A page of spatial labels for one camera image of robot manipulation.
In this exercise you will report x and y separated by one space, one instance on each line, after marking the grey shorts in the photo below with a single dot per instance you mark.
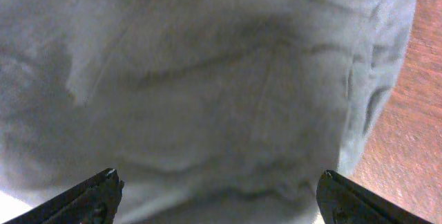
212 111

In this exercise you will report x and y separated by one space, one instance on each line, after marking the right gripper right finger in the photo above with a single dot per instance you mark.
342 201

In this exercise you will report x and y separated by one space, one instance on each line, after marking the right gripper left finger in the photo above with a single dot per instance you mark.
93 201

